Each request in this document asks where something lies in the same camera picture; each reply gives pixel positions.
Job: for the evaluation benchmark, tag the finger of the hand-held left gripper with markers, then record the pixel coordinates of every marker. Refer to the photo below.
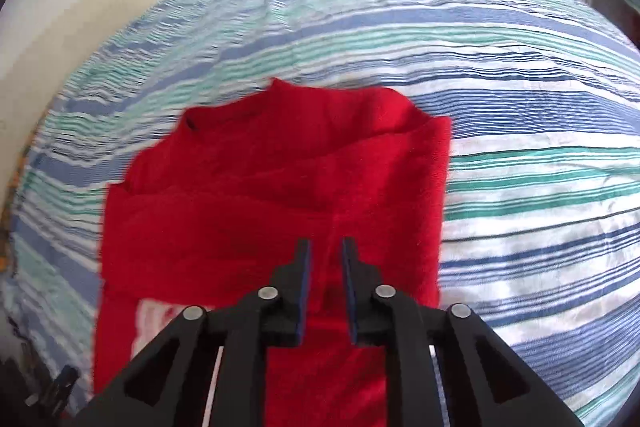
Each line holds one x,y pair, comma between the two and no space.
62,382

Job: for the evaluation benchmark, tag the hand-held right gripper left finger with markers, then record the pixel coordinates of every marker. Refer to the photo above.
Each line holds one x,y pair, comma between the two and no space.
299,297

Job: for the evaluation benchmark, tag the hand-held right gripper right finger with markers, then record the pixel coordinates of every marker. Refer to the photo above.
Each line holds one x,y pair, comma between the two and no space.
353,302

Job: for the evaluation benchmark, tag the red shirt with white print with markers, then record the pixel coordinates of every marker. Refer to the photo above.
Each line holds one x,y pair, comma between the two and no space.
275,187

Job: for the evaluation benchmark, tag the striped bedspread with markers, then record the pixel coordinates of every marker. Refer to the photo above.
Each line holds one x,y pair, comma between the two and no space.
525,157

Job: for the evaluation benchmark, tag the beige headboard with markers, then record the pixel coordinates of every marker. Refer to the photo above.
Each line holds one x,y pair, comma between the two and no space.
75,22

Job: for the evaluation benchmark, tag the dark wooden cabinet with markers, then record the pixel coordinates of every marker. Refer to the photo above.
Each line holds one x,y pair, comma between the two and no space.
617,16

